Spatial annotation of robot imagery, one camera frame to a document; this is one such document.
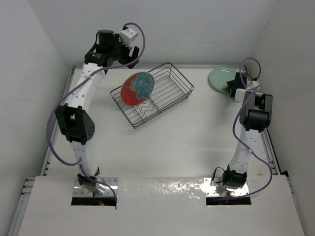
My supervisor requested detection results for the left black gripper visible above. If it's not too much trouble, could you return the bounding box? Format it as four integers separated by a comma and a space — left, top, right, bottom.
108, 34, 137, 68

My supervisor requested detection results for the light green plate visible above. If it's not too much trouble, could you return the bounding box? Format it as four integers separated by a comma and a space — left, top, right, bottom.
208, 67, 239, 94

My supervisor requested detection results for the red and teal plate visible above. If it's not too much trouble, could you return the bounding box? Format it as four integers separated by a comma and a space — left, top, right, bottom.
120, 72, 155, 106

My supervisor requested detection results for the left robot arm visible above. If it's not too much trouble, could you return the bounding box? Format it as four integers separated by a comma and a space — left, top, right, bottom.
55, 27, 140, 188

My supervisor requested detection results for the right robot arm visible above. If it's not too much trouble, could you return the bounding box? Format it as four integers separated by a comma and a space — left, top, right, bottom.
221, 72, 273, 189

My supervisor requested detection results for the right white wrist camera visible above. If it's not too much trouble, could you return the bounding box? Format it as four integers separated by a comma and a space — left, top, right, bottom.
242, 70, 260, 91

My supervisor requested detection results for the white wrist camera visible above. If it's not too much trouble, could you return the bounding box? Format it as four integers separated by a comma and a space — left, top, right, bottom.
120, 28, 138, 47
242, 70, 260, 91

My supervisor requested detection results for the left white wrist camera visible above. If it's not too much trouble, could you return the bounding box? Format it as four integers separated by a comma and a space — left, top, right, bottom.
120, 28, 138, 47

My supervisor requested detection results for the wire dish rack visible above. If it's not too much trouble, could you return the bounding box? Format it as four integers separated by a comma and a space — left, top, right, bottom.
110, 62, 194, 129

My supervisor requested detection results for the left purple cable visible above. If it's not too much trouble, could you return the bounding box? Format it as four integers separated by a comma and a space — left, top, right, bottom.
46, 23, 146, 205

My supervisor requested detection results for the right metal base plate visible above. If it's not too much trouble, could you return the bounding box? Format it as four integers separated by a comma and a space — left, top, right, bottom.
204, 177, 250, 197

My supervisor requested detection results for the metal base plate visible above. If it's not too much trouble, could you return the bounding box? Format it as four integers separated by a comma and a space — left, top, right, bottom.
72, 177, 118, 198
204, 177, 250, 197

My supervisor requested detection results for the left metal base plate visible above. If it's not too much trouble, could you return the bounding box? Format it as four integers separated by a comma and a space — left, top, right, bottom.
72, 177, 118, 198

